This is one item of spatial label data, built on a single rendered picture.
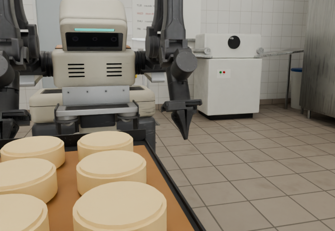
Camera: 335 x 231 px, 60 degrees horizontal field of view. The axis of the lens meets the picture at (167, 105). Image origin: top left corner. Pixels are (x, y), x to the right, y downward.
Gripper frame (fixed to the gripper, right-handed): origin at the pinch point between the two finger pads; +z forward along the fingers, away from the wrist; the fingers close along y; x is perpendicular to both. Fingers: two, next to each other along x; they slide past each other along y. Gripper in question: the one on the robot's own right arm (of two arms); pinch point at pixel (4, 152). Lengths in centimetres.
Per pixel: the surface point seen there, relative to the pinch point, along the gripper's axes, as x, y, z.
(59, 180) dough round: -49, 17, 9
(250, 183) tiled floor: 133, 133, 20
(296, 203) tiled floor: 102, 147, 35
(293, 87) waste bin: 325, 349, -114
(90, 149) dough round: -48, 20, 7
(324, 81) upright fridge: 221, 311, -89
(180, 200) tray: -54, 25, 11
